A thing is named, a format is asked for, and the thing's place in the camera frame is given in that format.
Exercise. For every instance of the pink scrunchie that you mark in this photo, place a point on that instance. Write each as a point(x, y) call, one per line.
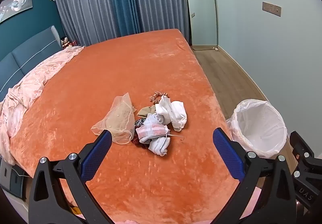
point(157, 94)

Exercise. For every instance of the person's pink fleece clothing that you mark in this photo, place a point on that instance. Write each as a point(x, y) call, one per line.
point(255, 206)

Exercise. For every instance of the orange bed blanket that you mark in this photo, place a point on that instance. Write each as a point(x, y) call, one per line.
point(125, 63)

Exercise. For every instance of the white mesh pouch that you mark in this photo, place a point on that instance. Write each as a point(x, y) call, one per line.
point(151, 129)

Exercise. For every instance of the dark red scrunchie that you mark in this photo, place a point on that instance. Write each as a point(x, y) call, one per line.
point(137, 141)

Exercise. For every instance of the bedside nightstand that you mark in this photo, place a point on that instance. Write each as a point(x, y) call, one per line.
point(10, 186)

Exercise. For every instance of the standing floor mirror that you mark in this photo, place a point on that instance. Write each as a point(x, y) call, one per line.
point(201, 10)

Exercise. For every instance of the blue padded headboard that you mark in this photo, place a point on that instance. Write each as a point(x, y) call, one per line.
point(22, 58)

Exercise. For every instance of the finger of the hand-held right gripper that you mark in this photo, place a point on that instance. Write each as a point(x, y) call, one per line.
point(303, 151)

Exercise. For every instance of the small doll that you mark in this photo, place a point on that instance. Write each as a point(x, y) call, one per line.
point(65, 41)

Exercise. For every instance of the white-lined yellow trash bin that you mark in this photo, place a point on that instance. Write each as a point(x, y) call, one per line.
point(259, 123)

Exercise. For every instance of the black and white patterned scrunchie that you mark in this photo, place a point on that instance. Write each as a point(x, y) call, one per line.
point(140, 122)

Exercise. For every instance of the wall switch panel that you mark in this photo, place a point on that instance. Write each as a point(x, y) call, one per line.
point(271, 9)

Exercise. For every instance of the long wall picture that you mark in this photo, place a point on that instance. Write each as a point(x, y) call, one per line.
point(15, 5)

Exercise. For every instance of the beige tulle cloth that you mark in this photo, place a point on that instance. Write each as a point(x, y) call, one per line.
point(120, 118)

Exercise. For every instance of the white sock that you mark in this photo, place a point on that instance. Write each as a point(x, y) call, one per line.
point(159, 146)

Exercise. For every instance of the small red toy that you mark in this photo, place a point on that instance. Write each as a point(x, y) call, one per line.
point(74, 43)

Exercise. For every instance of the pink quilt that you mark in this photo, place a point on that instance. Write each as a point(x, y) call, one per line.
point(32, 85)

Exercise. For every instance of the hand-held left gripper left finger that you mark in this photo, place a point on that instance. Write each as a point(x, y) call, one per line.
point(96, 156)

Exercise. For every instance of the white plastic packet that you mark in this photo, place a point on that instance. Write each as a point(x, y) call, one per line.
point(173, 113)

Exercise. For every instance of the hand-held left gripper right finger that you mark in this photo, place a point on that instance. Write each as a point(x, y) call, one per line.
point(227, 153)

